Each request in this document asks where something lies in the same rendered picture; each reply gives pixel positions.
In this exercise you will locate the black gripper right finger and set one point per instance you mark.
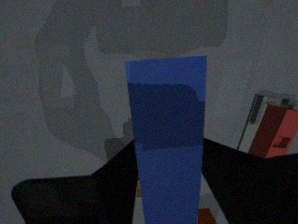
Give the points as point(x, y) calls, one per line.
point(247, 188)

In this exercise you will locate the blue bar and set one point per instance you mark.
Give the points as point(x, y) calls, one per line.
point(167, 104)

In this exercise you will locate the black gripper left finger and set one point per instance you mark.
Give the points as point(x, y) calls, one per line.
point(108, 193)

